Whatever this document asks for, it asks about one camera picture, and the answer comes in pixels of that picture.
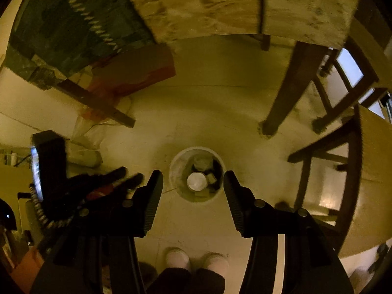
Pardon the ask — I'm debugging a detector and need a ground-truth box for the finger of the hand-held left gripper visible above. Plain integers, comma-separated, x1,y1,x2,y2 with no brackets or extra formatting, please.
88,173,145,203
68,166,128,191

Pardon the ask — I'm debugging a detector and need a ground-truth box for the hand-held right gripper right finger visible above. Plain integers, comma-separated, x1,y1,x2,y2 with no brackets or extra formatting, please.
223,171,356,294

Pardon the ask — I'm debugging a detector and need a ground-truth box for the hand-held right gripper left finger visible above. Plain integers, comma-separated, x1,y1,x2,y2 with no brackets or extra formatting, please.
29,170,164,294

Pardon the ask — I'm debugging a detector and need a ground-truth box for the round metal tin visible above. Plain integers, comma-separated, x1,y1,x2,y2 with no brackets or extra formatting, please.
187,172,208,192

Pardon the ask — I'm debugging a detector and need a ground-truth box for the clear plastic bag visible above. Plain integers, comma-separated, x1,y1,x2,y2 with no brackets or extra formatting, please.
71,114,103,168

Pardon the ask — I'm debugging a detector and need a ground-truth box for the person's right white shoe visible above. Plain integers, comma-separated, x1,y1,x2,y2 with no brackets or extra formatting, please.
203,252,229,276

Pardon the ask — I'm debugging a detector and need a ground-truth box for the person's white shoe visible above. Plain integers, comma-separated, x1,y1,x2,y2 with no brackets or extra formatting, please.
165,247,191,272
203,252,229,276

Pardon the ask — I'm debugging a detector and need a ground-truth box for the person's left white shoe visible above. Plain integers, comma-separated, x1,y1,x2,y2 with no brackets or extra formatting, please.
165,247,191,272

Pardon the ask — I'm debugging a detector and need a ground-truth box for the person's right leg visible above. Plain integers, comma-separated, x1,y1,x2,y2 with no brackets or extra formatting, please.
191,269,226,294

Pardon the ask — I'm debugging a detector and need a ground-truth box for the red plastic bag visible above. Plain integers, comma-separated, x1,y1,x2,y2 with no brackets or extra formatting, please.
86,44,177,121

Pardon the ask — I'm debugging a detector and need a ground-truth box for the wooden table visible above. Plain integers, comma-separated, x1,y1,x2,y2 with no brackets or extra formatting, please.
57,35,323,138

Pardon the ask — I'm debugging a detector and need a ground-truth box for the wooden stool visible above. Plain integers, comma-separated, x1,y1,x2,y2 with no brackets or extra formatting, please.
287,105,392,258
312,6,392,134

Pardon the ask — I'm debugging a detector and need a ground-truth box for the table with patterned cloth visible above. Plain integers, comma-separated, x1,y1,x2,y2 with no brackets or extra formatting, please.
6,0,364,90

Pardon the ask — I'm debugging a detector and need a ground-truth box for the coiled cable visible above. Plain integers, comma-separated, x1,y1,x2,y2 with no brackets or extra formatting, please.
29,183,77,229

